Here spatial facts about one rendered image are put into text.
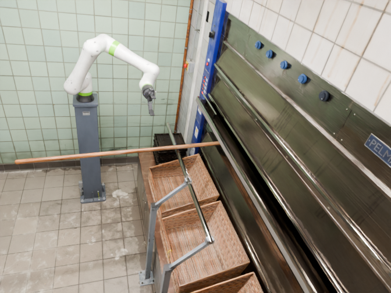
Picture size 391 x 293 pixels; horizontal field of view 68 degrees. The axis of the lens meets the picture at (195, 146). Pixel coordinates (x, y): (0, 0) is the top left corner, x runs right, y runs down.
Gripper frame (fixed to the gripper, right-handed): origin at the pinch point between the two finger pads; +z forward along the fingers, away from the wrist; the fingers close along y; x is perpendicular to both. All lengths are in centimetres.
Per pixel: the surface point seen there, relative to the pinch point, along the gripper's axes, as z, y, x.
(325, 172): 109, -29, -55
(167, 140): -48, 66, -26
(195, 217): 39, 80, -33
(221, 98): -7, -3, -55
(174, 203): 13, 90, -23
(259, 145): 58, -6, -56
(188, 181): 46, 31, -19
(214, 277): 93, 74, -30
